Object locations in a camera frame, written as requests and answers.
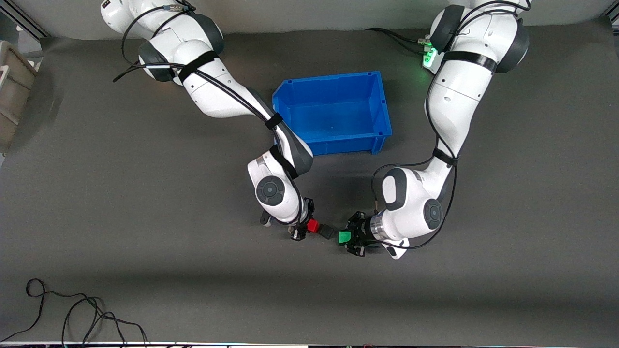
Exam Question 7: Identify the blue plastic storage bin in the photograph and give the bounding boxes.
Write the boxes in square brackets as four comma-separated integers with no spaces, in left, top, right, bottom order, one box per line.
[272,71,393,156]

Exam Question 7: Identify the dark grey table mat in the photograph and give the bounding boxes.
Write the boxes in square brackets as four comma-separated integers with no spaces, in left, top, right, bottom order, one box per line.
[0,17,619,346]

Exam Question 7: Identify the beige plastic container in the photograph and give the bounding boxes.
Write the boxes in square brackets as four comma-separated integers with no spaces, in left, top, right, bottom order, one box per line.
[0,40,38,150]

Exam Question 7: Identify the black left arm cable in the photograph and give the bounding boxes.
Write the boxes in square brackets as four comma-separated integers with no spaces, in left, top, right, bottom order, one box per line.
[371,0,532,251]

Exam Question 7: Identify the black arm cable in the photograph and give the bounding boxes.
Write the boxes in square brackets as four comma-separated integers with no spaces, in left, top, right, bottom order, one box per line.
[114,2,303,223]
[371,0,532,251]

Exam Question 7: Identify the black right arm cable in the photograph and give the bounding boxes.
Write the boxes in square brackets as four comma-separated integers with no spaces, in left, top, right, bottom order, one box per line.
[114,2,303,223]

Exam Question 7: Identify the black left base cable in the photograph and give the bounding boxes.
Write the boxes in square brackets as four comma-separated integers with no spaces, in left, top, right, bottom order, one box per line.
[365,27,432,54]

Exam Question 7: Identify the thin black loose cable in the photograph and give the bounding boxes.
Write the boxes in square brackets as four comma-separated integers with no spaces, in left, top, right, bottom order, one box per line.
[0,278,149,348]

